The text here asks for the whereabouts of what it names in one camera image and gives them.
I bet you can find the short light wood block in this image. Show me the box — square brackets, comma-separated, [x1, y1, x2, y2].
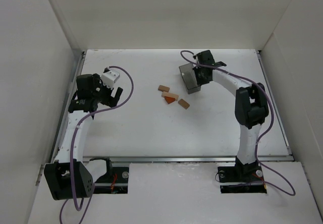
[158, 85, 170, 92]

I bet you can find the long light wood block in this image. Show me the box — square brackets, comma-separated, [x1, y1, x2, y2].
[161, 91, 179, 101]

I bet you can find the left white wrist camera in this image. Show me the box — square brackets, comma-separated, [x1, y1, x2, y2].
[100, 68, 120, 89]

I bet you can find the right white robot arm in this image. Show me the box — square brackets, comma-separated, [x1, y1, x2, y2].
[193, 50, 269, 183]

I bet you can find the orange triangular wood block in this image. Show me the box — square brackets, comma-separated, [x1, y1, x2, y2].
[164, 96, 176, 104]

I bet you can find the tan wood block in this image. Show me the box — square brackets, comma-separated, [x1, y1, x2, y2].
[178, 99, 190, 109]

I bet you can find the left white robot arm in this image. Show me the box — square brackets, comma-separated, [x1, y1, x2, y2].
[44, 69, 123, 200]

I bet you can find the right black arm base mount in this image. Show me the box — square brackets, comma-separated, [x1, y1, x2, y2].
[217, 163, 267, 194]

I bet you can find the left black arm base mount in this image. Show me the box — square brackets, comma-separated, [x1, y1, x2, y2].
[94, 158, 129, 194]

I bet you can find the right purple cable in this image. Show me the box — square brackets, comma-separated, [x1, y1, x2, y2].
[180, 49, 296, 196]

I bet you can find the smoky transparent plastic bin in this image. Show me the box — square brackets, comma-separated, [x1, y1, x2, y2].
[179, 64, 201, 94]

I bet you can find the aluminium front rail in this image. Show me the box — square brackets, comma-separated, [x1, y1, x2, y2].
[109, 155, 294, 163]

